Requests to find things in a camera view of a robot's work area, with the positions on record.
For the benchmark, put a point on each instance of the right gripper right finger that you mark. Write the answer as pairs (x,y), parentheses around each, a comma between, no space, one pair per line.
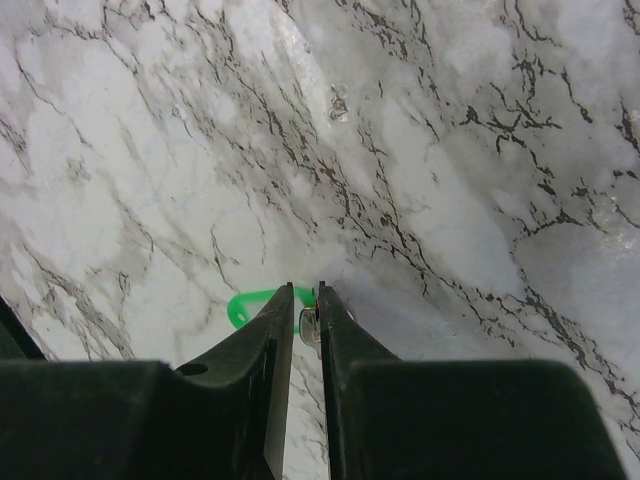
(388,418)

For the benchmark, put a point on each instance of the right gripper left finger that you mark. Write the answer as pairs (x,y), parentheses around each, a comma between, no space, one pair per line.
(221,415)

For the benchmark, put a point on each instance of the green tagged key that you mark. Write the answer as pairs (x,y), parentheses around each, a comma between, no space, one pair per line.
(250,310)

